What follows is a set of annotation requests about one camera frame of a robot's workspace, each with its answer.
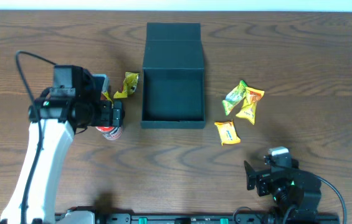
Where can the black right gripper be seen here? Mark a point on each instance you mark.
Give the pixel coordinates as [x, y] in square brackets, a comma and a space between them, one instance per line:
[261, 182]

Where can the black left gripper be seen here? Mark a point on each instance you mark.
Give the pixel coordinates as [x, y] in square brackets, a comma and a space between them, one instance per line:
[117, 112]

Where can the red Pringles can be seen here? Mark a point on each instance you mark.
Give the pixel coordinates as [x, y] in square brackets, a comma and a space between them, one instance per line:
[110, 133]

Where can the orange Le-mond biscuit packet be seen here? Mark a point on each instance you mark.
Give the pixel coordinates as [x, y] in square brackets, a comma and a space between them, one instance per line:
[227, 132]

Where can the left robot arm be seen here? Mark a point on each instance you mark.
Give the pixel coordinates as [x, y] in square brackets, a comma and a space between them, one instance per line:
[74, 101]

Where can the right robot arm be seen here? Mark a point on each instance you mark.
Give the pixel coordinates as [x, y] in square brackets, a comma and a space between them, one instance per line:
[295, 192]

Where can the yellow snack packet with chocolate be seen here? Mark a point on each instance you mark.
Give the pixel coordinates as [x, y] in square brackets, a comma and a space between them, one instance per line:
[105, 96]

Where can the yellow crumpled snack packet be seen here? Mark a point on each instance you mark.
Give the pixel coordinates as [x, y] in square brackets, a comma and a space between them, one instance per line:
[129, 85]

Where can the orange yellow Julie's snack packet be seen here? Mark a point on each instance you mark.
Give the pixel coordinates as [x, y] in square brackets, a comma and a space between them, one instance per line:
[249, 106]

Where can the green snack packet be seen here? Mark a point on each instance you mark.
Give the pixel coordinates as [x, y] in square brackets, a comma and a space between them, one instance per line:
[234, 97]

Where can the dark green open gift box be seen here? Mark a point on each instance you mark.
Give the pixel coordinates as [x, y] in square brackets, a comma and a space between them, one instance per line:
[173, 77]

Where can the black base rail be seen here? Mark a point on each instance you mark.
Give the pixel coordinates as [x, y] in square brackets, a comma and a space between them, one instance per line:
[241, 215]

